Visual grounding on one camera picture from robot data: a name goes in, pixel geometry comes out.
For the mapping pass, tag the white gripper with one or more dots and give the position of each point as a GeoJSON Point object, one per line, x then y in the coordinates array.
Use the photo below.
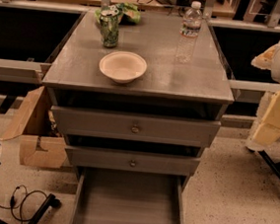
{"type": "Point", "coordinates": [266, 127]}

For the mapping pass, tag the clear plastic water bottle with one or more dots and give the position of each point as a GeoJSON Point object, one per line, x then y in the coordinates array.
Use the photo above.
{"type": "Point", "coordinates": [189, 31]}

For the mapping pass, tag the grey drawer cabinet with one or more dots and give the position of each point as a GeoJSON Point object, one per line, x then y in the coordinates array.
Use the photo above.
{"type": "Point", "coordinates": [135, 107]}

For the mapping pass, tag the grey top drawer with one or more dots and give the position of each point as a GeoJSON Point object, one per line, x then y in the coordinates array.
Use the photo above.
{"type": "Point", "coordinates": [131, 126]}

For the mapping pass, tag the grey middle drawer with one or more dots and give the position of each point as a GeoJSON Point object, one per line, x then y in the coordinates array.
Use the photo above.
{"type": "Point", "coordinates": [132, 160]}

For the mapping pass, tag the grey open bottom drawer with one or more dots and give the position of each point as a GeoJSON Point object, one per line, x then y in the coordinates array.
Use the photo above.
{"type": "Point", "coordinates": [121, 197]}

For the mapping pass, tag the white paper bowl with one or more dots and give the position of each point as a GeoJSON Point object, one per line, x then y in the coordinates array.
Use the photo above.
{"type": "Point", "coordinates": [123, 67]}

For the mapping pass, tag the green chip bag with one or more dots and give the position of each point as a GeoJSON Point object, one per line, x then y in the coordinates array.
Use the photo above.
{"type": "Point", "coordinates": [128, 13]}

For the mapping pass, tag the green soda can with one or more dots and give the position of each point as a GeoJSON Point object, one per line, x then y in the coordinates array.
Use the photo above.
{"type": "Point", "coordinates": [109, 27]}

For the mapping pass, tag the brown cardboard box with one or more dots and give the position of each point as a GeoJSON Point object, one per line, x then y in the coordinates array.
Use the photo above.
{"type": "Point", "coordinates": [33, 126]}

